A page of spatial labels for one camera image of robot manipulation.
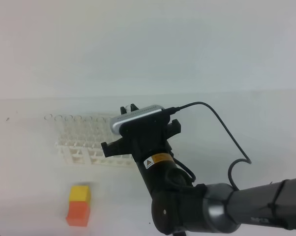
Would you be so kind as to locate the white test tube rack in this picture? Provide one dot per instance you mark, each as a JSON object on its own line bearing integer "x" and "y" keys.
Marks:
{"x": 83, "y": 147}

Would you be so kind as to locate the orange block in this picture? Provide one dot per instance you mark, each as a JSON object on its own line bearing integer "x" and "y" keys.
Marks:
{"x": 78, "y": 213}

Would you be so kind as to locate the yellow block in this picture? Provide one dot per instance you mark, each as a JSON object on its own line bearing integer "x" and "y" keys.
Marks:
{"x": 80, "y": 193}

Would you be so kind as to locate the clear test tube in rack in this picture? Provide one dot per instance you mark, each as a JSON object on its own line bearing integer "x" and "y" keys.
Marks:
{"x": 108, "y": 122}
{"x": 58, "y": 121}
{"x": 78, "y": 122}
{"x": 49, "y": 117}
{"x": 101, "y": 122}
{"x": 88, "y": 122}
{"x": 68, "y": 122}

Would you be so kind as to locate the clear glass test tube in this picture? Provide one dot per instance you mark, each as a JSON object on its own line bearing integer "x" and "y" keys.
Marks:
{"x": 127, "y": 109}

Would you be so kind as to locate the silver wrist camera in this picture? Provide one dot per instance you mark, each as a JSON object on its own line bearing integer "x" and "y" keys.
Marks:
{"x": 135, "y": 113}

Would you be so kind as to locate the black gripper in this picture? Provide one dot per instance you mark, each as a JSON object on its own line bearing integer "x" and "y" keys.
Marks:
{"x": 143, "y": 137}

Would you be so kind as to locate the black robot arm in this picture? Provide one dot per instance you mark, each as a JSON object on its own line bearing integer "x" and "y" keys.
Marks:
{"x": 178, "y": 204}

